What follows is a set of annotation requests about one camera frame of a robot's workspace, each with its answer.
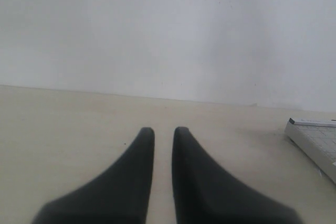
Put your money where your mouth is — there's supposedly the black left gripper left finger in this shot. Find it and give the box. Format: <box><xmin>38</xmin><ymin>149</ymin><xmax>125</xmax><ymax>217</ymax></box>
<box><xmin>33</xmin><ymin>127</ymin><xmax>155</xmax><ymax>223</ymax></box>

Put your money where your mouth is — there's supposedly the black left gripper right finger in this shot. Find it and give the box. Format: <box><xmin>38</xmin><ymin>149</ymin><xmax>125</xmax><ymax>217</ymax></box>
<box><xmin>172</xmin><ymin>127</ymin><xmax>303</xmax><ymax>223</ymax></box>

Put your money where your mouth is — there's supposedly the grey paper cutter base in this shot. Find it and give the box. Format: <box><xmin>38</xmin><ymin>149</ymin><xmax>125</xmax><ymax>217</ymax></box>
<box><xmin>285</xmin><ymin>118</ymin><xmax>335</xmax><ymax>182</ymax></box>

